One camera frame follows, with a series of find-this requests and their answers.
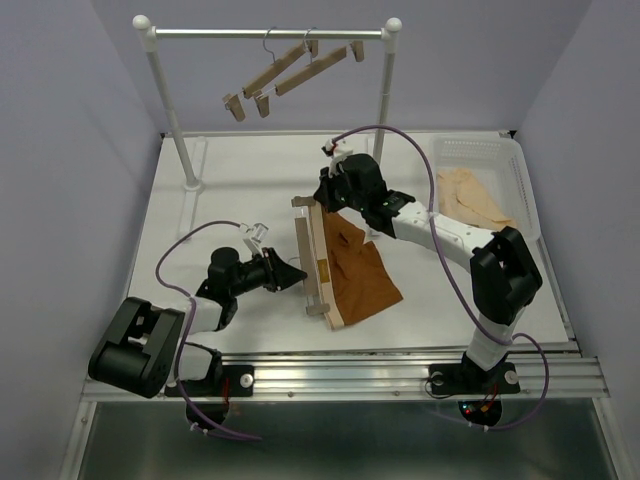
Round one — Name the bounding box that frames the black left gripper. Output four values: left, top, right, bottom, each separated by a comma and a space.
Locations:
229, 246, 306, 297

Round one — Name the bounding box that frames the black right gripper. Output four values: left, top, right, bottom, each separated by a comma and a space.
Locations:
311, 163, 366, 214

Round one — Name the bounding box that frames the wooden clip hanger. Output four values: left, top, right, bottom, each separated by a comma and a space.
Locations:
291, 196, 328, 316
223, 29, 319, 122
251, 40, 365, 118

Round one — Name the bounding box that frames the brown underwear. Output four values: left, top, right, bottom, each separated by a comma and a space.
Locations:
309, 203, 403, 330

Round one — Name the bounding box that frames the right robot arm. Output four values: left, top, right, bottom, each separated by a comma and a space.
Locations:
313, 154, 543, 390

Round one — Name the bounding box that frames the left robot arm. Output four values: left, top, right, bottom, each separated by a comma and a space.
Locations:
88, 247, 307, 398

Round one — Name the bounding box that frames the cream underwear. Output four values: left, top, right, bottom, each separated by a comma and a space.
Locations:
437, 168, 517, 231

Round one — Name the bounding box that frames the white plastic laundry basket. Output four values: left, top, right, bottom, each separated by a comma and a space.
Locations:
429, 135, 541, 242

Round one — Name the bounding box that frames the white clothes rack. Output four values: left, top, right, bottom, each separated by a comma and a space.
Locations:
132, 15, 402, 236

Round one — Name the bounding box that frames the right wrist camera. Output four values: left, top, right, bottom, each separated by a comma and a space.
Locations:
321, 139, 354, 177

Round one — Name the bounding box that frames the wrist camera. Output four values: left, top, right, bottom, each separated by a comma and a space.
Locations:
321, 139, 354, 177
238, 222, 269, 256

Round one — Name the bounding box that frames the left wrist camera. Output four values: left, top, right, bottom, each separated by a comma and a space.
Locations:
238, 222, 269, 256

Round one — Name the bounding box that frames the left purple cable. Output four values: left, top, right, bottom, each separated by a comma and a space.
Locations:
155, 221, 264, 444

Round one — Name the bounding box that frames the purple cable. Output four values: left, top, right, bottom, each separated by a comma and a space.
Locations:
322, 124, 551, 432
155, 221, 264, 444

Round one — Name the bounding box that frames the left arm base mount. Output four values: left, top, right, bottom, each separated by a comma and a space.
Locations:
181, 349, 259, 441

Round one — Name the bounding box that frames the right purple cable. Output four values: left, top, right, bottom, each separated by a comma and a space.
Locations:
322, 124, 551, 432

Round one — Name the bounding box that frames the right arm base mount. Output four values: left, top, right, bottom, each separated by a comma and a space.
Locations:
425, 362, 521, 427

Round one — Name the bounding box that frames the aluminium rail frame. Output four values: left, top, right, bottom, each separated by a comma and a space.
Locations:
61, 345, 636, 479

